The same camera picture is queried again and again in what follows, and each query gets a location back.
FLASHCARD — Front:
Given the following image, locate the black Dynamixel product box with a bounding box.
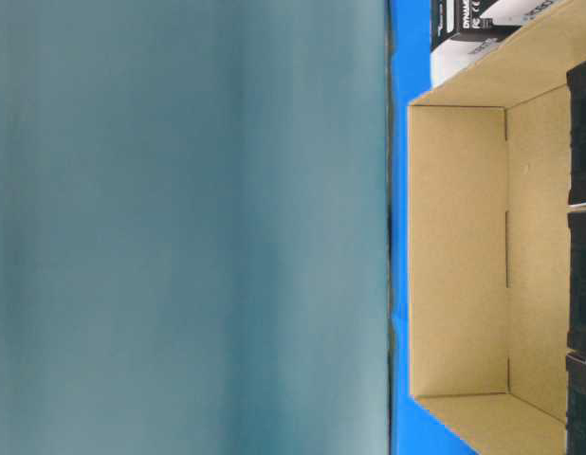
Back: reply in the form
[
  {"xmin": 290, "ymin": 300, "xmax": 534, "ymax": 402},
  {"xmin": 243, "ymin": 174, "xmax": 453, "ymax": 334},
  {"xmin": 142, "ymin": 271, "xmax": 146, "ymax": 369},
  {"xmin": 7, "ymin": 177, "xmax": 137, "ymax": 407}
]
[{"xmin": 567, "ymin": 61, "xmax": 586, "ymax": 207}]

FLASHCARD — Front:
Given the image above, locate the open brown cardboard box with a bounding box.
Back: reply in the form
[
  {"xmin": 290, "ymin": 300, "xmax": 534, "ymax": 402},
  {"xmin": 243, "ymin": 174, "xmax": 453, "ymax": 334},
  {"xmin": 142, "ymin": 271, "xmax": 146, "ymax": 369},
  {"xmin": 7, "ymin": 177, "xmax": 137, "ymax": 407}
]
[{"xmin": 408, "ymin": 1, "xmax": 586, "ymax": 454}]

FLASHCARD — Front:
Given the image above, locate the black Dynamixel box in tray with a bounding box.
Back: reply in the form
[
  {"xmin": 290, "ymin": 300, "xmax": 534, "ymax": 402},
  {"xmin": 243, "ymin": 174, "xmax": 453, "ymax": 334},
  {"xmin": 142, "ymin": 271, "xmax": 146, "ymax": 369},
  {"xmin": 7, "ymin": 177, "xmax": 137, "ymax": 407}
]
[{"xmin": 430, "ymin": 0, "xmax": 556, "ymax": 51}]

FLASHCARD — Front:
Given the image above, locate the black Dynamixel box middle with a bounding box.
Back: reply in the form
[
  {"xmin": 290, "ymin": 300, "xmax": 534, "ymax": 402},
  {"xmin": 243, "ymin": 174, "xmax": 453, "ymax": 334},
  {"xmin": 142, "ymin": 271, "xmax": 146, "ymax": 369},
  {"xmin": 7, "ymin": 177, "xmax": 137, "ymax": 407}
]
[{"xmin": 567, "ymin": 210, "xmax": 586, "ymax": 355}]

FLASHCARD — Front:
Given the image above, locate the black Dynamixel box corner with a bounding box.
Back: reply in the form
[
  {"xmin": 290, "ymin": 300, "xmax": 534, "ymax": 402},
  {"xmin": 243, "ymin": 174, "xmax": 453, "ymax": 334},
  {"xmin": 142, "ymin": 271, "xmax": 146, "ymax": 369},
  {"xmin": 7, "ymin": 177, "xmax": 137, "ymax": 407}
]
[{"xmin": 565, "ymin": 352, "xmax": 586, "ymax": 455}]

